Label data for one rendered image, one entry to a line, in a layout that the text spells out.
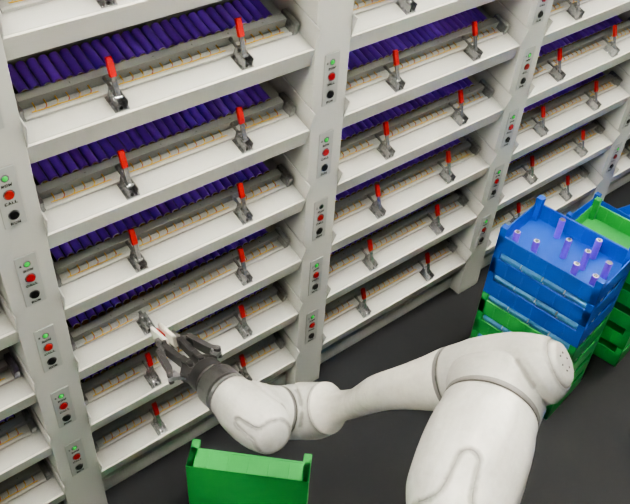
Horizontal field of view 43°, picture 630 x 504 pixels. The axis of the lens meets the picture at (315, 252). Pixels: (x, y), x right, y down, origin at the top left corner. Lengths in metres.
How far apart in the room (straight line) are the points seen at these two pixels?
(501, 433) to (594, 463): 1.42
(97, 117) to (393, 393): 0.69
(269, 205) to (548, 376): 0.93
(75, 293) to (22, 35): 0.57
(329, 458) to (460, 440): 1.29
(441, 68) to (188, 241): 0.76
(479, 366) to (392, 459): 1.22
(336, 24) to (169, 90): 0.38
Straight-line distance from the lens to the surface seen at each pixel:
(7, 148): 1.39
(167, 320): 1.85
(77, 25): 1.35
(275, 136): 1.72
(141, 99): 1.48
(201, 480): 2.06
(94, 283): 1.68
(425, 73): 1.99
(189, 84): 1.52
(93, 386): 1.96
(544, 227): 2.32
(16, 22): 1.33
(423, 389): 1.20
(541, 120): 2.63
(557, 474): 2.38
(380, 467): 2.27
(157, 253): 1.72
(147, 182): 1.60
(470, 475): 0.99
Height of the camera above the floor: 1.90
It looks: 42 degrees down
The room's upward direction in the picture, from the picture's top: 4 degrees clockwise
